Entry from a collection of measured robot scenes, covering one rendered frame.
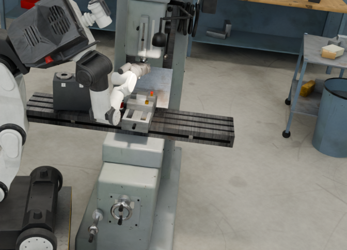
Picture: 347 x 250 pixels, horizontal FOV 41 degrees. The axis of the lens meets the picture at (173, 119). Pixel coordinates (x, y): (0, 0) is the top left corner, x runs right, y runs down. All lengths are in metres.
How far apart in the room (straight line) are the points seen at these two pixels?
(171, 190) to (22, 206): 1.16
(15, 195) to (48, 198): 0.19
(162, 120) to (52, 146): 1.62
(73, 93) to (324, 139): 2.60
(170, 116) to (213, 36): 3.69
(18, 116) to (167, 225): 1.27
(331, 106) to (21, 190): 2.79
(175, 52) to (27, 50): 1.19
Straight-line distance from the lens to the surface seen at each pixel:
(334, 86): 4.69
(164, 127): 2.66
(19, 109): 2.29
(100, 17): 2.13
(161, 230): 3.03
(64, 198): 2.93
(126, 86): 2.35
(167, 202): 3.24
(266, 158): 4.28
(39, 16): 2.02
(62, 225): 2.75
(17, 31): 2.08
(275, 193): 3.88
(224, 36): 6.33
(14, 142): 2.34
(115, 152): 2.63
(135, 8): 2.43
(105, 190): 2.58
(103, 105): 2.16
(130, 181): 2.54
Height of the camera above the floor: 2.26
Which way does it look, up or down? 29 degrees down
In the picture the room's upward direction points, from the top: 7 degrees clockwise
